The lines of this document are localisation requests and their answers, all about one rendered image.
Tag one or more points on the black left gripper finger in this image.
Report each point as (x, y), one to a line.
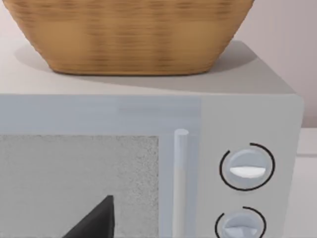
(100, 220)

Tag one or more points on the pale blue microwave door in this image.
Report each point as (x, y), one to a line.
(74, 119)

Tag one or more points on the pale round microwave knob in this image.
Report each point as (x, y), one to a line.
(240, 225)
(247, 167)

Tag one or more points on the pale microwave oven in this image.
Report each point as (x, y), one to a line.
(247, 119)

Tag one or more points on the woven wicker basket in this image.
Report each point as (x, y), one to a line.
(128, 37)

